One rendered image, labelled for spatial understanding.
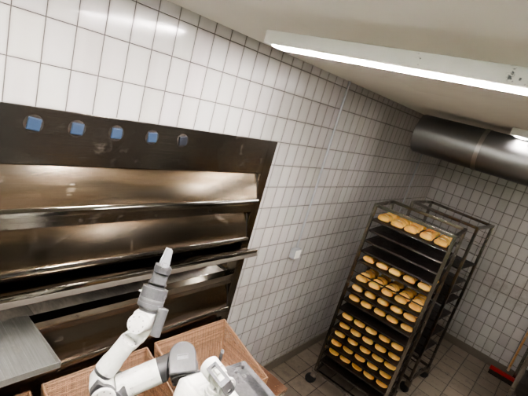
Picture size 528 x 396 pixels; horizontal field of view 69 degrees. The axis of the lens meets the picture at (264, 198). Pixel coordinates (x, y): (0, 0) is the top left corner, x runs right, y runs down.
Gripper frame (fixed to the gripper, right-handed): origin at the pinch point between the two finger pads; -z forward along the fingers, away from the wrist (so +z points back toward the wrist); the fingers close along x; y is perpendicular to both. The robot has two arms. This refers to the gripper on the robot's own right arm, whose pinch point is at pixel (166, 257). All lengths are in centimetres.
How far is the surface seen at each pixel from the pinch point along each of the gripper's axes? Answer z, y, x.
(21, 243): 13, 52, -29
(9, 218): 4, 57, -20
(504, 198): -164, -363, -215
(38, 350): 51, 33, -32
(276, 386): 67, -101, -107
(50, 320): 44, 35, -51
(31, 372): 54, 31, -19
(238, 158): -59, -24, -71
